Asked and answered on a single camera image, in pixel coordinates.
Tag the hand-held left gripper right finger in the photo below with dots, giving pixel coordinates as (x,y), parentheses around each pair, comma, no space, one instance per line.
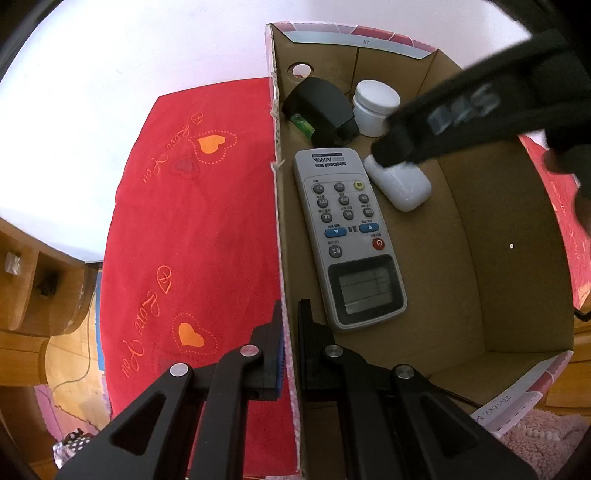
(305,344)

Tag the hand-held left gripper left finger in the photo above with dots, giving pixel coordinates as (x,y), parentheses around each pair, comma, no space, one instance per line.
(277,369)

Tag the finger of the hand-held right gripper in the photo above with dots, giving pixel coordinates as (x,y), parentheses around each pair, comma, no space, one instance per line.
(397,143)

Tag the white earbud case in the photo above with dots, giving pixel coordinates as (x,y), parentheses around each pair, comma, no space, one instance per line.
(406,189)

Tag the white round jar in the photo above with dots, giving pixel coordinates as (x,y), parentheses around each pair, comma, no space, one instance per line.
(374,101)

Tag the grey remote control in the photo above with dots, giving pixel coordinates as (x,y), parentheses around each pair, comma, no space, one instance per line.
(346,230)

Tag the pink patterned cardboard box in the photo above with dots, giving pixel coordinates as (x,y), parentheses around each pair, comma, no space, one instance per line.
(485,230)

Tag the pink foam floor mat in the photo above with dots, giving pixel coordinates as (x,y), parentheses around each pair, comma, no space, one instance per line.
(69,410)

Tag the black polka dot bag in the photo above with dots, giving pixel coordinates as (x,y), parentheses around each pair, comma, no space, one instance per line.
(74,450)

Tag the wooden shelf unit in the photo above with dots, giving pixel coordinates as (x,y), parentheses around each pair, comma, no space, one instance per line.
(27,304)

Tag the person's pink fleece clothing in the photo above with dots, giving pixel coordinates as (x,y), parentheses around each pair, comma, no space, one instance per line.
(549,443)

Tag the small white item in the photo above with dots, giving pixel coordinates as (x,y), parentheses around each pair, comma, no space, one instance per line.
(12,264)

